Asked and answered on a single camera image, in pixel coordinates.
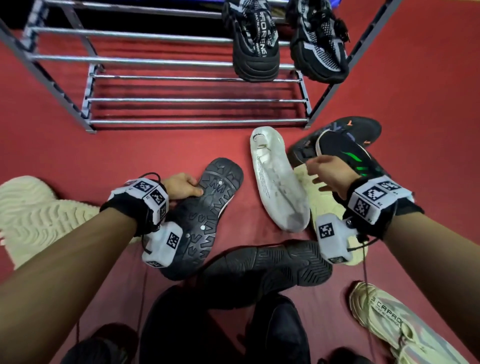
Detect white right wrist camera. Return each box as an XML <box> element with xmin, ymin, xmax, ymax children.
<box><xmin>314</xmin><ymin>212</ymin><xmax>361</xmax><ymax>265</ymax></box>

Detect person's right hand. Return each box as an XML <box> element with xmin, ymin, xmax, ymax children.
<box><xmin>305</xmin><ymin>154</ymin><xmax>363</xmax><ymax>202</ymax></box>

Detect cream-soled sneaker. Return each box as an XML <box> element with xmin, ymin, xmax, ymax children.
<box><xmin>293</xmin><ymin>163</ymin><xmax>370</xmax><ymax>267</ymax></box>

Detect person's black trousers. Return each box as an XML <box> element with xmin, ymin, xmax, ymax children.
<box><xmin>138</xmin><ymin>284</ymin><xmax>312</xmax><ymax>364</ymax></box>

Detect person's black right shoe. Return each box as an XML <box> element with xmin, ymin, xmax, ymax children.
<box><xmin>316</xmin><ymin>346</ymin><xmax>372</xmax><ymax>364</ymax></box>

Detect black orange-marked sneaker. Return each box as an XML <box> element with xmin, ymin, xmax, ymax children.
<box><xmin>286</xmin><ymin>116</ymin><xmax>383</xmax><ymax>168</ymax></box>

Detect black lug-sole sneaker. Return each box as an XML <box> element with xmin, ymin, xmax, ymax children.
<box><xmin>159</xmin><ymin>157</ymin><xmax>245</xmax><ymax>282</ymax></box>

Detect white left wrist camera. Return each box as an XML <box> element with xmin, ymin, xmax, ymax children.
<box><xmin>141</xmin><ymin>221</ymin><xmax>184</xmax><ymax>269</ymax></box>

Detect cream chunky sneaker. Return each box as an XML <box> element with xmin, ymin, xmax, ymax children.
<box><xmin>0</xmin><ymin>175</ymin><xmax>142</xmax><ymax>270</ymax></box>

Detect black marker right wristband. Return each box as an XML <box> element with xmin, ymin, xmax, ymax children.
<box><xmin>333</xmin><ymin>175</ymin><xmax>425</xmax><ymax>241</ymax></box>

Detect grey metal shoe rack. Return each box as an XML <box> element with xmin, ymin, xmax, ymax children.
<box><xmin>0</xmin><ymin>0</ymin><xmax>404</xmax><ymax>135</ymax></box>

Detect person's black shoe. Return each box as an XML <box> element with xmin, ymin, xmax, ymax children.
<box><xmin>59</xmin><ymin>322</ymin><xmax>140</xmax><ymax>364</ymax></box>
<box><xmin>316</xmin><ymin>346</ymin><xmax>372</xmax><ymax>364</ymax></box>

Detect black grey mesh sneaker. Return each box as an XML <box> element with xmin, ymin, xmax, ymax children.
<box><xmin>221</xmin><ymin>0</ymin><xmax>281</xmax><ymax>83</ymax></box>
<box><xmin>285</xmin><ymin>0</ymin><xmax>350</xmax><ymax>85</ymax></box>

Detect person's left forearm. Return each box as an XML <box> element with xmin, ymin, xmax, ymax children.
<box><xmin>0</xmin><ymin>208</ymin><xmax>138</xmax><ymax>364</ymax></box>

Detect black right camera cable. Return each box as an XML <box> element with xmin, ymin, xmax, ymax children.
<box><xmin>346</xmin><ymin>236</ymin><xmax>376</xmax><ymax>361</ymax></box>

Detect black green-striped sneaker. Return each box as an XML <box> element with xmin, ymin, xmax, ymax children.
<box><xmin>314</xmin><ymin>129</ymin><xmax>391</xmax><ymax>181</ymax></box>

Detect black marker left wristband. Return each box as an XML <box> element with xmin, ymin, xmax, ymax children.
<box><xmin>99</xmin><ymin>178</ymin><xmax>170</xmax><ymax>237</ymax></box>

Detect pastel iridescent sneaker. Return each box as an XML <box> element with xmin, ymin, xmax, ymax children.
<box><xmin>348</xmin><ymin>281</ymin><xmax>470</xmax><ymax>364</ymax></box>

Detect black marker wristband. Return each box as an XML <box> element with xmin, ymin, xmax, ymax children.
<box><xmin>99</xmin><ymin>178</ymin><xmax>170</xmax><ymax>237</ymax></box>
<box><xmin>333</xmin><ymin>175</ymin><xmax>425</xmax><ymax>241</ymax></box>

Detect person's right forearm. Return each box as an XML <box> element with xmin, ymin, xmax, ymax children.
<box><xmin>382</xmin><ymin>211</ymin><xmax>480</xmax><ymax>361</ymax></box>

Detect person's black left shoe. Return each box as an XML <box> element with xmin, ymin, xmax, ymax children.
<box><xmin>59</xmin><ymin>322</ymin><xmax>140</xmax><ymax>364</ymax></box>

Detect person's left hand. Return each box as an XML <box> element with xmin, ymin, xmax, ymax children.
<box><xmin>161</xmin><ymin>172</ymin><xmax>205</xmax><ymax>202</ymax></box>

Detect white knit sneaker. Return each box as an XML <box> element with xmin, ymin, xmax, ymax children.
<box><xmin>250</xmin><ymin>126</ymin><xmax>311</xmax><ymax>233</ymax></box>

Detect black ribbed-sole sneaker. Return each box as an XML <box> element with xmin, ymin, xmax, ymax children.
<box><xmin>194</xmin><ymin>239</ymin><xmax>334</xmax><ymax>310</ymax></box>

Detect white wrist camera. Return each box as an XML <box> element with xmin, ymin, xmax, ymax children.
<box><xmin>314</xmin><ymin>212</ymin><xmax>361</xmax><ymax>265</ymax></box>
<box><xmin>141</xmin><ymin>221</ymin><xmax>184</xmax><ymax>269</ymax></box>

